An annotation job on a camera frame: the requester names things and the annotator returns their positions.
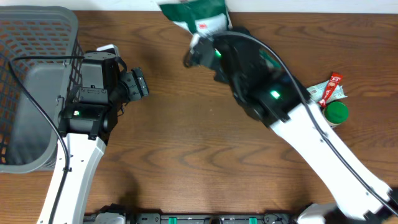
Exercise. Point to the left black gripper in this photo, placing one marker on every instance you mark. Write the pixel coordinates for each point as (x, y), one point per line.
(135, 83)

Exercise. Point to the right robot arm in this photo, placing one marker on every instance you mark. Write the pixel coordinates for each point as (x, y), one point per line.
(266, 90)

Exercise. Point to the red Nescafe stick sachet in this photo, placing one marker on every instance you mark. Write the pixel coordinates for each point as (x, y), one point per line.
(330, 88)

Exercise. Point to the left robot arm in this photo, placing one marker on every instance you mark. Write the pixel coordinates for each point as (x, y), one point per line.
(85, 126)

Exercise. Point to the green 3M package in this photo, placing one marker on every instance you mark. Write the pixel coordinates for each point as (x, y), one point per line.
(202, 17)

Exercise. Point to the grey plastic shopping basket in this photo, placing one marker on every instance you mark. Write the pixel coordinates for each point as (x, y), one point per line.
(39, 46)

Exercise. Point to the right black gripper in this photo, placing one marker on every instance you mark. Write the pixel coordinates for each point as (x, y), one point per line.
(219, 71)

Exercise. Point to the green lid white jar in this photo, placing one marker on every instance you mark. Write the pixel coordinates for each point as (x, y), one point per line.
(336, 113)

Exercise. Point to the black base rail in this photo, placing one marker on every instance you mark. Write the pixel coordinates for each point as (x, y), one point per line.
(156, 218)

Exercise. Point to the light blue tissue pack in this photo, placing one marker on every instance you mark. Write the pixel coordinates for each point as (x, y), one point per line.
(317, 91)

